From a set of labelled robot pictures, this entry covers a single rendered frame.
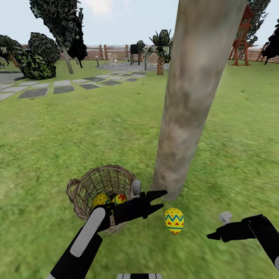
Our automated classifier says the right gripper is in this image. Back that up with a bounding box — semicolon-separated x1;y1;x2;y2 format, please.
207;222;246;242

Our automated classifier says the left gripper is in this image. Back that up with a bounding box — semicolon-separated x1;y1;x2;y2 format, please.
123;190;168;221

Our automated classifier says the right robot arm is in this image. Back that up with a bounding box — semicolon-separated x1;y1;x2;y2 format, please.
207;211;279;272

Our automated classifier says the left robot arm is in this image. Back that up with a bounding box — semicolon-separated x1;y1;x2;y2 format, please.
46;180;168;279

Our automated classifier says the easter egg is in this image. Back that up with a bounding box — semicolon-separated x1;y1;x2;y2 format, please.
112;194;127;205
164;208;184;234
91;193;114;209

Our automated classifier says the wicker basket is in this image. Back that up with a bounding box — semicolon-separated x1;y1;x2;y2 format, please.
66;165;137;234

